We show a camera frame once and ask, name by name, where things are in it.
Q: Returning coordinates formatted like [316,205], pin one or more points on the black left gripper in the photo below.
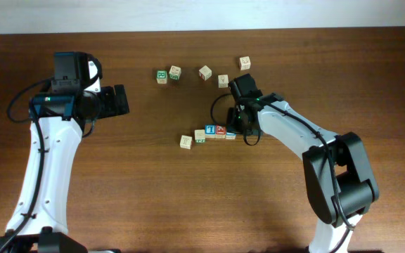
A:
[111,108]

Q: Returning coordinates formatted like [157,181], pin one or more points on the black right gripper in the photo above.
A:
[230,126]

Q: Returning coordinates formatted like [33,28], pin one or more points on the blue 5 wooden block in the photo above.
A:
[230,136]

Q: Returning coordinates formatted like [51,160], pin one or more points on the red E wooden block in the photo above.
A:
[220,131]

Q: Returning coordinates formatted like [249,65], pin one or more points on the blue I wooden block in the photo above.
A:
[210,131]

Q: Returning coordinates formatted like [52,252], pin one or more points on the green N wooden block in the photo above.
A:
[199,135]

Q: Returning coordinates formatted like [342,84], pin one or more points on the wooden block red U side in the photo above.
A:
[186,142]

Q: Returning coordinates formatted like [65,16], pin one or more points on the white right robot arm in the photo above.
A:
[340,183]

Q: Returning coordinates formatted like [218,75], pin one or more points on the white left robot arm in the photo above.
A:
[58,114]

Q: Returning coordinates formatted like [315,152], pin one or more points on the wooden M block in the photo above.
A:
[223,81]

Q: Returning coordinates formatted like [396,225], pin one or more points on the green R wooden block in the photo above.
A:
[161,76]

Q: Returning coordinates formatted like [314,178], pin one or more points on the plain wooden K block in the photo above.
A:
[244,63]

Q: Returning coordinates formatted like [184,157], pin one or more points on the green B wooden block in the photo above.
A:
[175,72]

